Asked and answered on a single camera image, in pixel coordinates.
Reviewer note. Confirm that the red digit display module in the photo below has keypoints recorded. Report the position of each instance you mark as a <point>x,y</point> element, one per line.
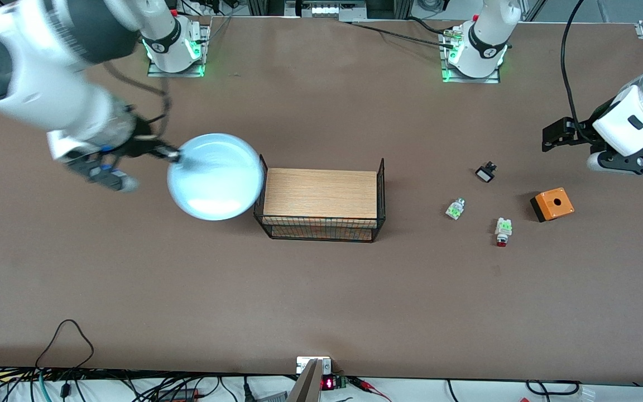
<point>332,383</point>

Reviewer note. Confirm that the light blue round plate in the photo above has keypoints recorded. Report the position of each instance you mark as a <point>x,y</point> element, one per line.
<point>215,178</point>

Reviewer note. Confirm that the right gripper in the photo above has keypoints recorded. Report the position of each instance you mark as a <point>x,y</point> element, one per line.
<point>144,143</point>

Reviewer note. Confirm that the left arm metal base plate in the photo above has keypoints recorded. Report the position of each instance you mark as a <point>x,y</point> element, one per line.
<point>497,75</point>

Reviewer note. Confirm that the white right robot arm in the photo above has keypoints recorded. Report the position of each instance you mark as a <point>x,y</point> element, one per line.
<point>37,84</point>

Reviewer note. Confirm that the grey aluminium bar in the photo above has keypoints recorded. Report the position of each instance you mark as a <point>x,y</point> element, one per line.
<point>306,385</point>

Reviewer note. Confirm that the black power adapter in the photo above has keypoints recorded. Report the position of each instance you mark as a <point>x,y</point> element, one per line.
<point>179,394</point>

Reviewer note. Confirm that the orange button enclosure box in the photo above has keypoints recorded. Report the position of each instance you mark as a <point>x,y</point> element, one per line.
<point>553,204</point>

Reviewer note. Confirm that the red push button switch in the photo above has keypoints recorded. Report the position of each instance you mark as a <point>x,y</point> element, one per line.
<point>503,230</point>

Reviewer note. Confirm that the green contact block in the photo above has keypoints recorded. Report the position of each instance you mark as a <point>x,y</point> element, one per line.
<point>455,209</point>

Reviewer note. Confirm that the red clip lead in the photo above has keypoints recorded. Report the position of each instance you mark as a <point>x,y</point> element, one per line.
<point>369,386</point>

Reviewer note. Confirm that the black white switch part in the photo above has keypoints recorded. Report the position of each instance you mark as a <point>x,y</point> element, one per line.
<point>485,173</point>

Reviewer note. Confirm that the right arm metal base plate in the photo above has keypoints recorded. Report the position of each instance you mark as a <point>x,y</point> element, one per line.
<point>205,42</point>

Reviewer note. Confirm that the silver metal bracket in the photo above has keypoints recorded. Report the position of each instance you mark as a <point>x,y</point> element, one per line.
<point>305,363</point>

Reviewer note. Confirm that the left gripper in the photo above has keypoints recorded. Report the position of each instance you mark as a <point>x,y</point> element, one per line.
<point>582,132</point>

